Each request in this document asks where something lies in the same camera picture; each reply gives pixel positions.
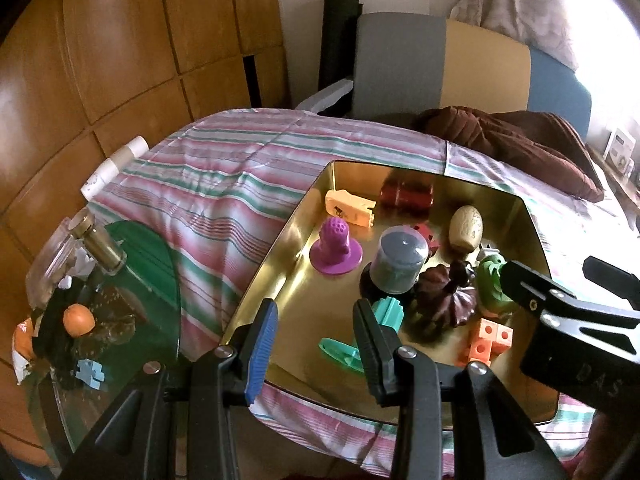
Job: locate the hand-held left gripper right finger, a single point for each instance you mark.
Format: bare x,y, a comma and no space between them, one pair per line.
370,355

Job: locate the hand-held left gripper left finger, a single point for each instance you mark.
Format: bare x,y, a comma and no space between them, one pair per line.
261,350

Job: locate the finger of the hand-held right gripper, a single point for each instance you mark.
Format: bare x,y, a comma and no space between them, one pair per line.
612,277
565,340

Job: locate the teal plastic piece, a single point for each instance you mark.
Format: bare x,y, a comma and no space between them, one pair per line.
387,312

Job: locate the orange cube block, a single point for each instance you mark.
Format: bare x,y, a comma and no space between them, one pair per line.
485,340

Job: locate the gold metal tin tray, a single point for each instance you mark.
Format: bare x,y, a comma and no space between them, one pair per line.
300,280

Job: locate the dark brown carved figurine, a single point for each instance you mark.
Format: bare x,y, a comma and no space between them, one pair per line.
445,300

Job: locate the green round toy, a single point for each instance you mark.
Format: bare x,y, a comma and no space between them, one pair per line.
487,280

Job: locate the grey cylinder container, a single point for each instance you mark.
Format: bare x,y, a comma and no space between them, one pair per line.
400,260

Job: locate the magenta cone toy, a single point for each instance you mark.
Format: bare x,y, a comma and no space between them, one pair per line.
335,245

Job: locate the red dice block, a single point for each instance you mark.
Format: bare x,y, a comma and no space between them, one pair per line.
431,237

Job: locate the wooden egg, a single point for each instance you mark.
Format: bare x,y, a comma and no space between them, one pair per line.
465,227

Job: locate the yellow cheese block toy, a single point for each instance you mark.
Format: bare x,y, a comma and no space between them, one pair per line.
345,205

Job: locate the red barrel toy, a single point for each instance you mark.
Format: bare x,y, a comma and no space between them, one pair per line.
405,197

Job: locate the person's dark red garment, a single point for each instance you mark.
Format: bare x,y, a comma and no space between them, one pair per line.
605,450

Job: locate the white cardboard box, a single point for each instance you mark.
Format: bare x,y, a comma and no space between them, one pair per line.
620,146

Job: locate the green glass table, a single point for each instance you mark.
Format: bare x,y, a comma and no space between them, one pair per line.
150,270

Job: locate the brown blanket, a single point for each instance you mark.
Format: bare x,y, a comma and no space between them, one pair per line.
525,145

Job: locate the striped bed sheet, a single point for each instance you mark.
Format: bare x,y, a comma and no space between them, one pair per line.
225,185

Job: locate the blue puzzle piece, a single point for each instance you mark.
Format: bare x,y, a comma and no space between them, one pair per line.
90,375

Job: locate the orange ball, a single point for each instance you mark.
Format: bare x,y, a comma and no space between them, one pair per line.
78,320

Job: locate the glass bottle with brass cap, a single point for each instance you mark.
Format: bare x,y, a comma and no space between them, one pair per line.
97,245

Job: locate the orange and white packet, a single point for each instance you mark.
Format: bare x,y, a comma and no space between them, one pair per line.
22,342

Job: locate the bright window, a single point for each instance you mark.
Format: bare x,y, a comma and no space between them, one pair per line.
605,35

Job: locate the white foam strip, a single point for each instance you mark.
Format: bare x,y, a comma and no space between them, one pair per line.
330,92

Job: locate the pale patterned curtain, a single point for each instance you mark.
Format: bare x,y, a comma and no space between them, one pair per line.
515,5

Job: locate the grey yellow blue headboard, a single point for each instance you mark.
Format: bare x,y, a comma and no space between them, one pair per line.
400,60

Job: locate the black rolled mat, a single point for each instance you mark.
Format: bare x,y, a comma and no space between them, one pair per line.
337,45

